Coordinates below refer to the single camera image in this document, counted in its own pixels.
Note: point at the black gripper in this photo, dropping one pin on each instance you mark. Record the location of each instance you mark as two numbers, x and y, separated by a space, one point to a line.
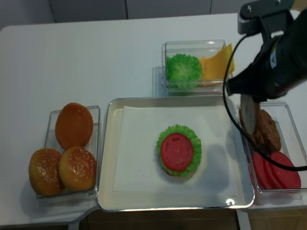
280 66

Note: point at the yellow cheese slice flat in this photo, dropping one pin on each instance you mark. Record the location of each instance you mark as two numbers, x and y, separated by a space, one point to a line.
212 80

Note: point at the yellow cheese slice upright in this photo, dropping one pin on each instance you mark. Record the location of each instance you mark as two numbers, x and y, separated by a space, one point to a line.
224 52

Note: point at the clear lettuce cheese container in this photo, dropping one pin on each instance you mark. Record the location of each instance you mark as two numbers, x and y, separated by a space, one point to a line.
199 49

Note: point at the clear patty tomato container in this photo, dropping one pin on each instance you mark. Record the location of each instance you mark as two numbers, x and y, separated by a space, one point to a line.
293 148

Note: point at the green lettuce on burger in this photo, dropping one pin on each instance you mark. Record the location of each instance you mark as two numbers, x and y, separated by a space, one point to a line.
190 134

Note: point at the red tomato slice left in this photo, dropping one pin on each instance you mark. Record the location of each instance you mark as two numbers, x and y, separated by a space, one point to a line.
263 180

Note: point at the red tomato slice middle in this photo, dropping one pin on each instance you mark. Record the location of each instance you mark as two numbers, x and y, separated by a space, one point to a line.
274 183

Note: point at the green lettuce in container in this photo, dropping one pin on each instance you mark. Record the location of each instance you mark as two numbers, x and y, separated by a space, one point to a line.
183 71

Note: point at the red tomato slice right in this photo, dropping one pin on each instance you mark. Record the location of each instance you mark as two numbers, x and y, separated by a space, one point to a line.
287 179

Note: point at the red tomato slice on burger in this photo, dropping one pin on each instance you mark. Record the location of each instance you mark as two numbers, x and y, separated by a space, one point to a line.
176 152

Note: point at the white paper sheet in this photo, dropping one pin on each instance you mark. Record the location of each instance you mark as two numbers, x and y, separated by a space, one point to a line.
138 168

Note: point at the smooth orange bun back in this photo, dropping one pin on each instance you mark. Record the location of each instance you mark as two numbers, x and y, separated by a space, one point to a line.
74 126

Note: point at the sesame bun middle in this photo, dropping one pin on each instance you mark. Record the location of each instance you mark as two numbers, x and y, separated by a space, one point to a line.
77 169

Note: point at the sesame bun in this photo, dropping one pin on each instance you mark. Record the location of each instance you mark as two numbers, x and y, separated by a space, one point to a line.
77 169
44 172

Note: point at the clear bun container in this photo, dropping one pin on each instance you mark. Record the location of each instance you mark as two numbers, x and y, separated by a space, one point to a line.
67 196

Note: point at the sesame bun far left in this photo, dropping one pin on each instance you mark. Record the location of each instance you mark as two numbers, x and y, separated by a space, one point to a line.
44 172

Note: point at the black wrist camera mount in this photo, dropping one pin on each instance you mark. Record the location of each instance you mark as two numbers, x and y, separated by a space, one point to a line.
264 17

